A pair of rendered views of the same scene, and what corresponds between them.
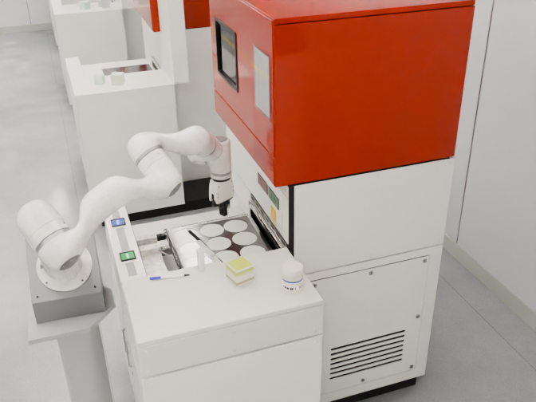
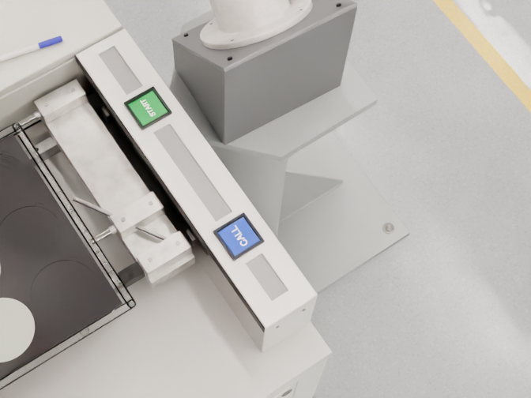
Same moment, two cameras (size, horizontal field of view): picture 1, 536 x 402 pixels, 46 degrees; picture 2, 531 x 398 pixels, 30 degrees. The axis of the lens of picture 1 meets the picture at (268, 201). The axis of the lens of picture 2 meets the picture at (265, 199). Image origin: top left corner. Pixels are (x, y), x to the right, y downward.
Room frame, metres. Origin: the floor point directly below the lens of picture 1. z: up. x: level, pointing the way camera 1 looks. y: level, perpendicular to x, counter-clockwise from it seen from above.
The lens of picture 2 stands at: (2.74, 0.45, 2.35)
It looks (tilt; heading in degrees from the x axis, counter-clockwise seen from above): 67 degrees down; 160
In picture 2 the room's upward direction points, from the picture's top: 6 degrees clockwise
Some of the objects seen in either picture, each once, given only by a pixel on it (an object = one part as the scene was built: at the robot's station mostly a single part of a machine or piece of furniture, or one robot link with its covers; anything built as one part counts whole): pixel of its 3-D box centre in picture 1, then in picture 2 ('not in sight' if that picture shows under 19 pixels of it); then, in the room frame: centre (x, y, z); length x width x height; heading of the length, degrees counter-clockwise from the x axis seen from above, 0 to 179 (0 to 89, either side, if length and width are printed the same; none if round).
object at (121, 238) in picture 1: (124, 254); (192, 187); (2.10, 0.57, 0.89); 0.55 x 0.09 x 0.14; 19
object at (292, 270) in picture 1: (292, 277); not in sight; (1.76, -0.08, 1.01); 0.07 x 0.07 x 0.10
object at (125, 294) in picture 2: (174, 253); (72, 212); (2.09, 0.37, 0.90); 0.38 x 0.01 x 0.01; 19
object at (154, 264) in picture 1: (154, 266); (114, 185); (2.05, 0.45, 0.87); 0.36 x 0.08 x 0.03; 19
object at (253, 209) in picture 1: (266, 233); not in sight; (2.24, 0.01, 0.89); 0.44 x 0.02 x 0.10; 19
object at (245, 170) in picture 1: (255, 187); not in sight; (2.41, 0.05, 1.02); 0.82 x 0.03 x 0.40; 19
